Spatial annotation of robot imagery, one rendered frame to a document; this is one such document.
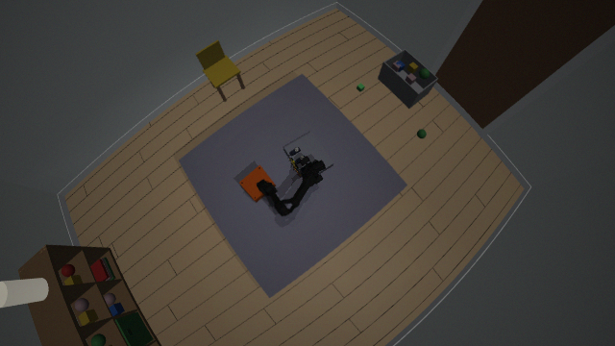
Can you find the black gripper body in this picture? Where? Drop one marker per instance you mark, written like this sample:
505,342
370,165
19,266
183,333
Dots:
305,161

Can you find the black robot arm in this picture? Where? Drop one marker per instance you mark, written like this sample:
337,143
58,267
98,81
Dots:
310,176

